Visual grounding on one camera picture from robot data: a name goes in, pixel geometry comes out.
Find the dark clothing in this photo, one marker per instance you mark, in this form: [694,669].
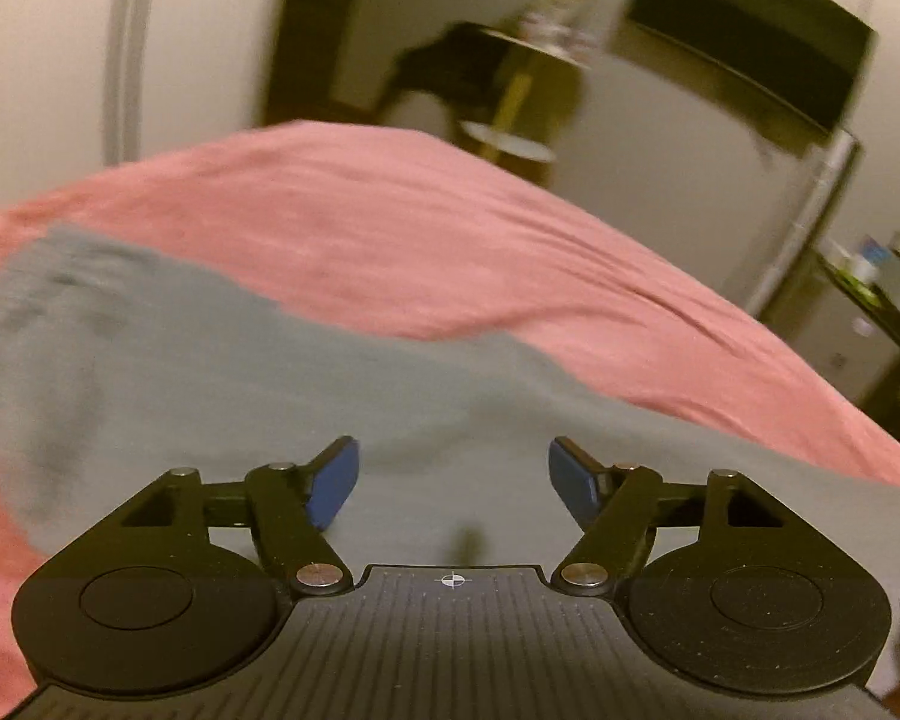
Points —
[450,64]

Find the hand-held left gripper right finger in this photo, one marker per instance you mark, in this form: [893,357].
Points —
[574,480]

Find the black wall television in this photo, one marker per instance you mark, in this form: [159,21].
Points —
[757,52]

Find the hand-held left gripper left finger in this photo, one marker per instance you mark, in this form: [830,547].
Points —
[334,480]

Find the white wardrobe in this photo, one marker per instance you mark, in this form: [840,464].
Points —
[45,52]

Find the blue and white box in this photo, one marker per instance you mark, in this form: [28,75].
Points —
[874,249]

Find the grey pants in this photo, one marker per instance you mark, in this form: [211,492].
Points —
[420,405]

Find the white tower fan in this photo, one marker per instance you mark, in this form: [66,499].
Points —
[817,202]

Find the pink ribbed blanket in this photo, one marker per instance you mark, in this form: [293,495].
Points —
[420,240]

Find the dark wooden door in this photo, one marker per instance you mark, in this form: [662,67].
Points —
[307,30]

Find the grey bedside cabinet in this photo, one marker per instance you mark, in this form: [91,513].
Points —
[840,330]

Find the yellow-legged side table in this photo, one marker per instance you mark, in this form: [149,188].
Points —
[514,101]

